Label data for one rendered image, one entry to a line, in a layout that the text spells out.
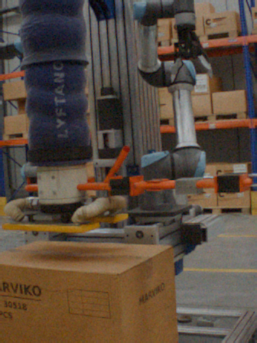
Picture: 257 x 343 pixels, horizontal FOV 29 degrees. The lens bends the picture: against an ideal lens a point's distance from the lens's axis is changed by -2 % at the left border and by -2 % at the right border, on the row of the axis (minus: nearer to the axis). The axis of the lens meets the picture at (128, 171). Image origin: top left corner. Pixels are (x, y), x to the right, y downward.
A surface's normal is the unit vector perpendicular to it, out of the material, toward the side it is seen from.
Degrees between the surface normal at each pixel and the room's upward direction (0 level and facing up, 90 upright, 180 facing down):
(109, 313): 90
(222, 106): 91
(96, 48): 90
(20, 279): 90
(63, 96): 71
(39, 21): 75
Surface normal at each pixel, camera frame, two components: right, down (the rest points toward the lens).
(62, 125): 0.37, -0.27
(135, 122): -0.44, 0.07
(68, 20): 0.59, -0.29
